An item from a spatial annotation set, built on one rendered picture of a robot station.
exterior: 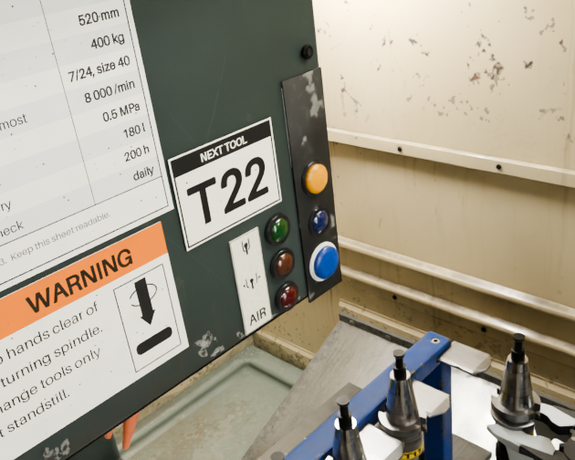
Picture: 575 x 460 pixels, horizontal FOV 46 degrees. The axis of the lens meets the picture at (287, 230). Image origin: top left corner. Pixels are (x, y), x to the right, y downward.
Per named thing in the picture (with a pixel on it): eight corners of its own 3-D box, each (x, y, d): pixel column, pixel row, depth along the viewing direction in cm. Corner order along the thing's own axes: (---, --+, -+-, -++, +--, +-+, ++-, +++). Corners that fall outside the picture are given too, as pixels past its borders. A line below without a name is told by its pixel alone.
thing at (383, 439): (412, 448, 87) (412, 444, 87) (387, 474, 84) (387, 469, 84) (369, 425, 92) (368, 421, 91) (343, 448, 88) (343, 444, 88)
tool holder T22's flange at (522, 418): (504, 392, 95) (504, 379, 94) (547, 410, 91) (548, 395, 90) (483, 418, 91) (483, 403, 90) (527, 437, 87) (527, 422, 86)
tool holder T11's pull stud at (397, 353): (397, 369, 88) (395, 347, 87) (409, 372, 87) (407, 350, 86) (391, 376, 87) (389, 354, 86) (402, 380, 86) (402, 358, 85)
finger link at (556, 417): (507, 427, 97) (561, 466, 90) (508, 395, 95) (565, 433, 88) (521, 418, 99) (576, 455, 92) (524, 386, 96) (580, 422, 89)
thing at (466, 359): (497, 360, 100) (497, 356, 100) (479, 379, 97) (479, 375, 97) (455, 344, 105) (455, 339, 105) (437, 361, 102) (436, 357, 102)
